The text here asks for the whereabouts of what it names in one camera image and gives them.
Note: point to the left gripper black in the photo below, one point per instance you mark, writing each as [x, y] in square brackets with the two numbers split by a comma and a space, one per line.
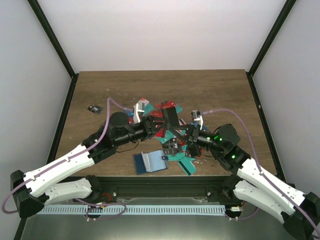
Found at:
[149, 124]

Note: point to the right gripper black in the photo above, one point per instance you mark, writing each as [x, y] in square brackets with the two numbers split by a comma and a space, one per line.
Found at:
[192, 133]

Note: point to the blue leather card holder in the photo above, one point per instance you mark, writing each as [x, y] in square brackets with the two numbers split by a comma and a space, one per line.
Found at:
[150, 162]

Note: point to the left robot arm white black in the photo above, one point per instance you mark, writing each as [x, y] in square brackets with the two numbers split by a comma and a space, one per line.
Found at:
[34, 190]

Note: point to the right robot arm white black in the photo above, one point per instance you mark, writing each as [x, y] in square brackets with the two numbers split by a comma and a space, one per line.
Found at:
[298, 212]

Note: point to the teal card under red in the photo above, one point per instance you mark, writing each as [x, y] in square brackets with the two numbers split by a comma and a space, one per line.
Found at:
[169, 135]

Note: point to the red card back stripe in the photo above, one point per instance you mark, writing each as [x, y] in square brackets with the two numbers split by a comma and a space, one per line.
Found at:
[161, 133]

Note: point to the red card centre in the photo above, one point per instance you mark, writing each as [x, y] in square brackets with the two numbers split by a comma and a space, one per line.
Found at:
[157, 114]

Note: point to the white card black stripe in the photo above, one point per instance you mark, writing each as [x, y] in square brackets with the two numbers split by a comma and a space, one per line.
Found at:
[181, 122]

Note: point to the black VIP card centre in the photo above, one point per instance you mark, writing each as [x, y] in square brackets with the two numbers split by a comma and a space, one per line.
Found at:
[172, 147]

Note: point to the red card top right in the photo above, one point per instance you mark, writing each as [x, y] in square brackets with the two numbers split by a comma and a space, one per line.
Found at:
[167, 104]

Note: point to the teal card top right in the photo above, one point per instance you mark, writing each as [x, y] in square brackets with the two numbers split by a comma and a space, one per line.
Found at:
[178, 109]

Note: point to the white card red circle top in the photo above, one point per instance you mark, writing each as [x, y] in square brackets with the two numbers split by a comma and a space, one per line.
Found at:
[143, 101]

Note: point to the teal card bottom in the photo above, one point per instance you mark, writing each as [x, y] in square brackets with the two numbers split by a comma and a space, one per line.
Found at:
[187, 165]

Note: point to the black card far left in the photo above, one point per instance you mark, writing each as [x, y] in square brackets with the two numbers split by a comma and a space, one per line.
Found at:
[96, 109]

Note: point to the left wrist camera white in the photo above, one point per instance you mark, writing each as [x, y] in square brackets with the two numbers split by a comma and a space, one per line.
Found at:
[139, 109]

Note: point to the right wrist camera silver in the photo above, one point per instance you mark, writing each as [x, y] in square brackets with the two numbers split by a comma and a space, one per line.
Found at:
[197, 117]

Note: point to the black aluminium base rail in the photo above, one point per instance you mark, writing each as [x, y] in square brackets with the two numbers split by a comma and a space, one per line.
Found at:
[110, 189]

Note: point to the light blue slotted cable duct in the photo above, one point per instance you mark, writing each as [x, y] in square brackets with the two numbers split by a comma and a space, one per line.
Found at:
[199, 210]

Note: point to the right black frame post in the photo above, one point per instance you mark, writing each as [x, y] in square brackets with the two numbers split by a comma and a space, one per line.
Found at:
[276, 27]

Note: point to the black frame post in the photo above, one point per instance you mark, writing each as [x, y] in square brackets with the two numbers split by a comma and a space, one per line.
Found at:
[46, 26]
[276, 27]

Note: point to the left black frame post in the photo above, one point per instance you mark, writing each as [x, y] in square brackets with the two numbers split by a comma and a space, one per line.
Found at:
[46, 26]

